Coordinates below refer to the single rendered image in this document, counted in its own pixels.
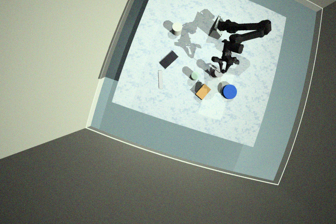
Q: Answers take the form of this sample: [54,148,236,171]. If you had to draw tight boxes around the blue cylinder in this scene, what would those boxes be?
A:
[222,84,237,99]

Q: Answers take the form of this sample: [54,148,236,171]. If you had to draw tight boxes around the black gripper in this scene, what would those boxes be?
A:
[211,50,240,73]

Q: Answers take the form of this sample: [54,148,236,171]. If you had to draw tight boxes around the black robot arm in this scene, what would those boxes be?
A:
[217,19,272,65]

